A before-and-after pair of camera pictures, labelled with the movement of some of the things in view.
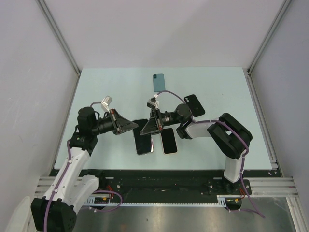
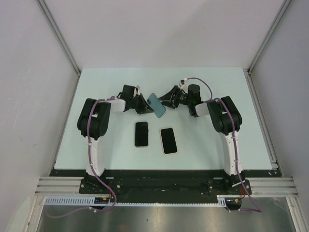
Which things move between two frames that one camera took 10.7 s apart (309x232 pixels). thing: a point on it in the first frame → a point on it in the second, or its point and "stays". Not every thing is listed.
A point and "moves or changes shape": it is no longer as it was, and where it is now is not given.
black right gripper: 155,123 → 170,101
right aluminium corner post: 285,3 stays
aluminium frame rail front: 272,187 stays
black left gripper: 119,123 → 142,110
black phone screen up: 144,143 moves or changes shape
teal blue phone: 159,82 moves or changes shape
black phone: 169,140 stays
